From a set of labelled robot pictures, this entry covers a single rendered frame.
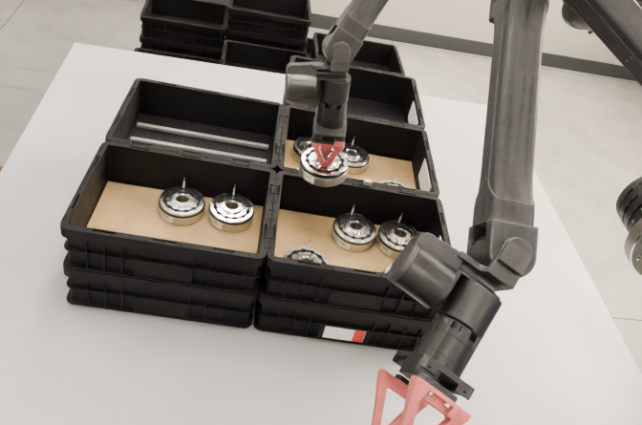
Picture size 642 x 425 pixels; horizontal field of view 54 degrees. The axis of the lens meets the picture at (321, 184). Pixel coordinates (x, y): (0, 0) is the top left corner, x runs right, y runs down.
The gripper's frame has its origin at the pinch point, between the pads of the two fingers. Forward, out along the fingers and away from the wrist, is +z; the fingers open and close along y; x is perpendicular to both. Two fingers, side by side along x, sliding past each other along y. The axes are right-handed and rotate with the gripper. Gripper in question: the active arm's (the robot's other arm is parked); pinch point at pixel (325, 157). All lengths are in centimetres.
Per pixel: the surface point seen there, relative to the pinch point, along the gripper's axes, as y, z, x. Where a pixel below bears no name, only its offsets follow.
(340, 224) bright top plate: 0.0, 19.0, 5.7
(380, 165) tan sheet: -31.6, 23.7, 16.6
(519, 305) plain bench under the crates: 0, 40, 54
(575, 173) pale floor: -180, 122, 147
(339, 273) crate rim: 21.7, 12.3, 5.4
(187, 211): 4.7, 16.1, -28.9
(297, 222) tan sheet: -1.8, 21.3, -4.3
